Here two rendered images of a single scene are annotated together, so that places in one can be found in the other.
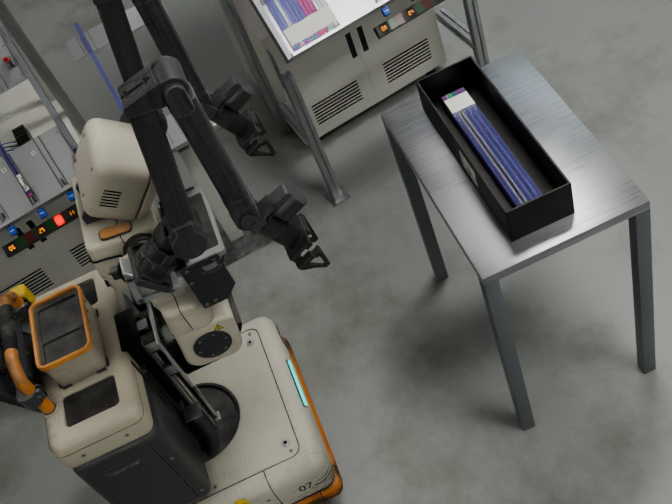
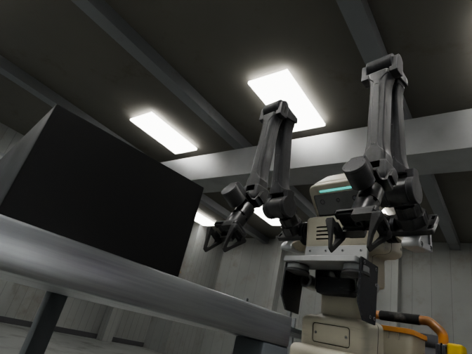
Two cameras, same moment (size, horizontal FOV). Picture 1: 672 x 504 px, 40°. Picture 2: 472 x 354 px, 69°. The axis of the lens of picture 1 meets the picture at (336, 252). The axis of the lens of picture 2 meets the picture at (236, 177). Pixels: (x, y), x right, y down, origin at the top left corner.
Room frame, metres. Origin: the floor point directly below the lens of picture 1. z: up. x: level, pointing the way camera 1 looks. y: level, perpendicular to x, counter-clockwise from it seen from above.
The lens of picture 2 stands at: (2.27, -0.60, 0.76)
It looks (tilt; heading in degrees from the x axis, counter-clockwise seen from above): 25 degrees up; 142
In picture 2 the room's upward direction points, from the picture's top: 14 degrees clockwise
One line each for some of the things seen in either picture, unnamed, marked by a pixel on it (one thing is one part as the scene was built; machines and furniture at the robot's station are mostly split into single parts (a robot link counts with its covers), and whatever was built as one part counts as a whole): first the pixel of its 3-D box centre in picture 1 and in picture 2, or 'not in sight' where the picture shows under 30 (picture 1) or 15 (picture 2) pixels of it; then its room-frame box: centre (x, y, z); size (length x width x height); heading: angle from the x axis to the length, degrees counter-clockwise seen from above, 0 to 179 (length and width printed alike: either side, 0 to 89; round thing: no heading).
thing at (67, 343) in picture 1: (68, 336); (386, 345); (1.66, 0.72, 0.87); 0.23 x 0.15 x 0.11; 1
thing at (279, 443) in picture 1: (212, 441); not in sight; (1.66, 0.61, 0.16); 0.67 x 0.64 x 0.25; 91
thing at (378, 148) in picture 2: (168, 42); (379, 119); (1.88, 0.15, 1.40); 0.11 x 0.06 x 0.43; 1
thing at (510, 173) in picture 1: (491, 150); not in sight; (1.67, -0.49, 0.83); 0.51 x 0.07 x 0.03; 0
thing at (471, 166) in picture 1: (490, 142); (36, 223); (1.67, -0.49, 0.86); 0.57 x 0.17 x 0.11; 0
